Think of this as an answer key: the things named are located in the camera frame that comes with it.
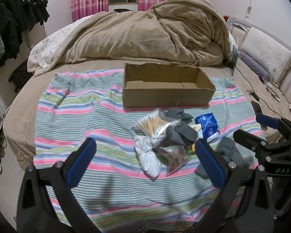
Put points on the white socks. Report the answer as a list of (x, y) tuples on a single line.
[(148, 160)]

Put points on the light grey sock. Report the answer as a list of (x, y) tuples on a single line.
[(229, 150)]

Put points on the blue patterned packet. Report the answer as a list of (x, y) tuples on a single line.
[(207, 125)]

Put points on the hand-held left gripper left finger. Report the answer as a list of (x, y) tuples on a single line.
[(83, 159)]

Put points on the dark bag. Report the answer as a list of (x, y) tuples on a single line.
[(21, 76)]

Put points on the clear zip bag of snacks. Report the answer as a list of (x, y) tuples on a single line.
[(174, 159)]

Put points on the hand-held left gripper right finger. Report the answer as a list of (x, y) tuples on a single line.
[(208, 165)]

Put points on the grey purple pillow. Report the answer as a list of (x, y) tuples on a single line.
[(254, 65)]

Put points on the bed with tan sheet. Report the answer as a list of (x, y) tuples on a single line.
[(21, 116)]

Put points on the beige fleece blanket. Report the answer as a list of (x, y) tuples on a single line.
[(135, 36)]

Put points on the bag of cotton swabs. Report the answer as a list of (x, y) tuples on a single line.
[(150, 126)]

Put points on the cardboard box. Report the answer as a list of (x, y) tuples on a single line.
[(160, 97)]

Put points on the white wall charger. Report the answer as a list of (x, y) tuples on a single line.
[(248, 11)]

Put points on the white floral quilt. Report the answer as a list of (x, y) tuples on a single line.
[(46, 51)]

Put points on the hanging black clothes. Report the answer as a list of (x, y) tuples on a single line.
[(9, 17)]

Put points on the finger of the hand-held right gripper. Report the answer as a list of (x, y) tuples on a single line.
[(245, 137), (266, 121)]

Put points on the striped pastel towel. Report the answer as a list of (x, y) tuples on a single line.
[(87, 116)]

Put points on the black phone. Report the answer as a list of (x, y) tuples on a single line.
[(234, 55)]

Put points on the cream embroidered pillow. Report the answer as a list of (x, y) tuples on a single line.
[(269, 53)]

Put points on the dark grey socks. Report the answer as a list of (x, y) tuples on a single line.
[(181, 131)]

